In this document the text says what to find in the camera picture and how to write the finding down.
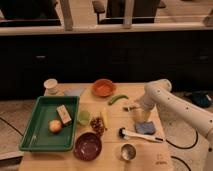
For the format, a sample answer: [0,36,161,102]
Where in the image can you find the tan wooden block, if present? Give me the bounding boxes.
[57,105,72,125]

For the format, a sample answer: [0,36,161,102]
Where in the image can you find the green pea pod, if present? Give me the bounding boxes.
[108,94,129,105]

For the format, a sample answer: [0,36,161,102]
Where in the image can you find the black office chair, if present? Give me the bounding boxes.
[92,0,166,24]

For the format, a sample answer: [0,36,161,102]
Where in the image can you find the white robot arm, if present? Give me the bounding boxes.
[139,79,213,171]

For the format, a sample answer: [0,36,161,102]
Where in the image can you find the black cable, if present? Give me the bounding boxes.
[165,129,200,150]

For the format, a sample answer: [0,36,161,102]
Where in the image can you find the green plastic tray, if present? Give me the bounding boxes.
[19,96,79,152]

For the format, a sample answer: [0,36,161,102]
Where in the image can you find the red yellow apple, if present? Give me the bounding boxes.
[49,120,62,134]

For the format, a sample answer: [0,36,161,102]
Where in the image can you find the silver fork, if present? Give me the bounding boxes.
[123,106,140,112]

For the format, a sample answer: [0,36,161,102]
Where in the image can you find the purple bowl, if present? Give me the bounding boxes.
[74,132,102,161]

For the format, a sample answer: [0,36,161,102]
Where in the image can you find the white paper cup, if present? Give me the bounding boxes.
[44,78,58,95]

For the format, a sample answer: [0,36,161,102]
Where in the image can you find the orange bowl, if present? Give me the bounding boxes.
[91,79,116,97]

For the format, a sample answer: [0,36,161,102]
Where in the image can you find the yellow banana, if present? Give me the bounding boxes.
[101,108,108,129]

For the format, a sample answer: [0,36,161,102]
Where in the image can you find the light green cup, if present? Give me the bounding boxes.
[77,111,90,126]

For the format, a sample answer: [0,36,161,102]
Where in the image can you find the grey cloth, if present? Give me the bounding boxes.
[63,88,86,97]

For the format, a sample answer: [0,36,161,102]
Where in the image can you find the white dish brush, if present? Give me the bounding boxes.
[119,128,164,143]

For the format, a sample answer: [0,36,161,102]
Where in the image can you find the blue sponge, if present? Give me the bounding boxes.
[135,122,156,135]

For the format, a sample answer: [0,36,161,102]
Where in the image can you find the small metal cup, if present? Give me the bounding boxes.
[121,144,136,161]

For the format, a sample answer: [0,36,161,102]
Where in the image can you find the bunch of red grapes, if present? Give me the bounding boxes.
[90,117,107,137]

